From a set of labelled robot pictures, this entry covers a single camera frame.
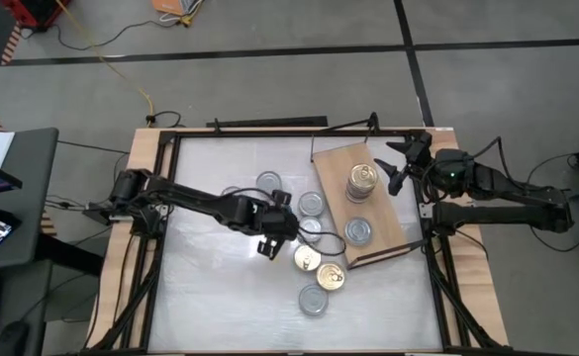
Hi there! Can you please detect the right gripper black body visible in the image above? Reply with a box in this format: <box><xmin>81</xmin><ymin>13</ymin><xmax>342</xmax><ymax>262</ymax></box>
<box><xmin>407</xmin><ymin>146</ymin><xmax>441</xmax><ymax>177</ymax></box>

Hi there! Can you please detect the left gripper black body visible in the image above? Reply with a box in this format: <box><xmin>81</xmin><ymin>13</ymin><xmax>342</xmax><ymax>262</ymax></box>
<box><xmin>241</xmin><ymin>199</ymin><xmax>301</xmax><ymax>244</ymax></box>

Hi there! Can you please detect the Wild Planet salmon can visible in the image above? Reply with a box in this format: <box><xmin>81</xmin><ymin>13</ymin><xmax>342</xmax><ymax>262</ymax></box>
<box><xmin>346</xmin><ymin>180</ymin><xmax>376</xmax><ymax>201</ymax></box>
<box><xmin>349</xmin><ymin>162</ymin><xmax>380</xmax><ymax>192</ymax></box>
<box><xmin>344</xmin><ymin>185</ymin><xmax>374</xmax><ymax>206</ymax></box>
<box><xmin>347</xmin><ymin>175</ymin><xmax>378</xmax><ymax>197</ymax></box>
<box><xmin>293</xmin><ymin>243</ymin><xmax>323</xmax><ymax>273</ymax></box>
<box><xmin>315</xmin><ymin>261</ymin><xmax>346</xmax><ymax>293</ymax></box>

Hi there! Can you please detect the black clamp stand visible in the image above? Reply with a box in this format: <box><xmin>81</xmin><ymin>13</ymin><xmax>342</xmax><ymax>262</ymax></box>
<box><xmin>318</xmin><ymin>112</ymin><xmax>382</xmax><ymax>145</ymax></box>

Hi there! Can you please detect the flat black bar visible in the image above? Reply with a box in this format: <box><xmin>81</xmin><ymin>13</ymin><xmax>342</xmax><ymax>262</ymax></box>
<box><xmin>206</xmin><ymin>116</ymin><xmax>329</xmax><ymax>130</ymax></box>

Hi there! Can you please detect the black desk foot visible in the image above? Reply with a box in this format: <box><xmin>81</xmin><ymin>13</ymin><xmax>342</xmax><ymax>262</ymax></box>
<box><xmin>35</xmin><ymin>231</ymin><xmax>106</xmax><ymax>278</ymax></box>

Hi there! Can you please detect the orange flat board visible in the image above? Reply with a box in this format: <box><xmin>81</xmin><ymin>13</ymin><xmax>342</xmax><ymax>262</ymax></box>
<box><xmin>152</xmin><ymin>0</ymin><xmax>187</xmax><ymax>16</ymax></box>

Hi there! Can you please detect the grey desk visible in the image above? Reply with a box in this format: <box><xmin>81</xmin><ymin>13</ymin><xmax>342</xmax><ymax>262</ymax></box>
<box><xmin>0</xmin><ymin>127</ymin><xmax>61</xmax><ymax>278</ymax></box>

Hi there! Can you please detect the black computer mouse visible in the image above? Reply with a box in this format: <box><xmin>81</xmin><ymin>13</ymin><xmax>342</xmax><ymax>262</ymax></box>
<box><xmin>0</xmin><ymin>319</ymin><xmax>31</xmax><ymax>356</ymax></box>

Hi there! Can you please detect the red box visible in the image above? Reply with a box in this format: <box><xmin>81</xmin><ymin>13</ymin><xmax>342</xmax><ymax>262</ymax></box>
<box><xmin>0</xmin><ymin>0</ymin><xmax>72</xmax><ymax>32</ymax></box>

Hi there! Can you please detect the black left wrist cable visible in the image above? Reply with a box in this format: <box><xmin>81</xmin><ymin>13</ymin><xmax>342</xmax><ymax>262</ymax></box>
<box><xmin>296</xmin><ymin>224</ymin><xmax>348</xmax><ymax>258</ymax></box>

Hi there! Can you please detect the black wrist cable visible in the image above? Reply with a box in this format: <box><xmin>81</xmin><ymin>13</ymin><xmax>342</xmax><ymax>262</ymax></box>
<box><xmin>464</xmin><ymin>136</ymin><xmax>516</xmax><ymax>174</ymax></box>
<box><xmin>296</xmin><ymin>224</ymin><xmax>348</xmax><ymax>258</ymax></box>

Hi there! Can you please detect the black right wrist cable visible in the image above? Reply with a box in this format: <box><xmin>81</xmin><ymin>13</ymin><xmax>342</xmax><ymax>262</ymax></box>
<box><xmin>464</xmin><ymin>136</ymin><xmax>516</xmax><ymax>174</ymax></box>

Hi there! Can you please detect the black plug with cable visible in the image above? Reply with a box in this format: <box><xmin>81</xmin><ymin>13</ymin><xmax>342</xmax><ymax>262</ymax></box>
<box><xmin>145</xmin><ymin>110</ymin><xmax>184</xmax><ymax>129</ymax></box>

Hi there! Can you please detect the black floor cable loop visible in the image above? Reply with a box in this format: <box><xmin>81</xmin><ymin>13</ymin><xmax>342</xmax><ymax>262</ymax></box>
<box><xmin>525</xmin><ymin>151</ymin><xmax>579</xmax><ymax>254</ymax></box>

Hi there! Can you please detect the thin black cable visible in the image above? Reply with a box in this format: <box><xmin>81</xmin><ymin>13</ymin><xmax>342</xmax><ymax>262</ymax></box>
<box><xmin>58</xmin><ymin>139</ymin><xmax>132</xmax><ymax>155</ymax></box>

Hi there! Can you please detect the white cable bundle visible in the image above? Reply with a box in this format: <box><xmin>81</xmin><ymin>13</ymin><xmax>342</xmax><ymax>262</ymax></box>
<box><xmin>159</xmin><ymin>0</ymin><xmax>206</xmax><ymax>29</ymax></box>

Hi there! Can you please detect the yellow cable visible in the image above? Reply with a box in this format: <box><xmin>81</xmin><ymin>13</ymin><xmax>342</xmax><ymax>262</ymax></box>
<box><xmin>54</xmin><ymin>0</ymin><xmax>154</xmax><ymax>116</ymax></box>

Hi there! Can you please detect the long black floor cable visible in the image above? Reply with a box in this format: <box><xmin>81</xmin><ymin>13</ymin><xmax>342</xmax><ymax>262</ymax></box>
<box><xmin>50</xmin><ymin>18</ymin><xmax>181</xmax><ymax>51</ymax></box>

